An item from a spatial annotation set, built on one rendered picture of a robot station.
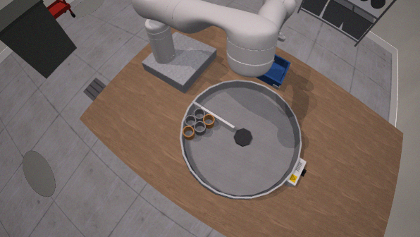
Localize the blue open crate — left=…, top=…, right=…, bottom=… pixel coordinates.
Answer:
left=257, top=54, right=290, bottom=90

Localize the grey metal ring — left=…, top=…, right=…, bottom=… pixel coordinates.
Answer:
left=194, top=121, right=206, bottom=135
left=185, top=115, right=197, bottom=128
left=194, top=109, right=205, bottom=122

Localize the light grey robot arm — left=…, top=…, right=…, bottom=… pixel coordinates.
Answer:
left=132, top=0, right=296, bottom=78

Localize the grey round turntable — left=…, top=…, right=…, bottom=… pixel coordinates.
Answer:
left=180, top=80, right=307, bottom=200

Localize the bronze bushing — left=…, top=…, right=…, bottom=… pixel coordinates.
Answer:
left=203, top=114, right=215, bottom=129
left=183, top=126, right=195, bottom=140

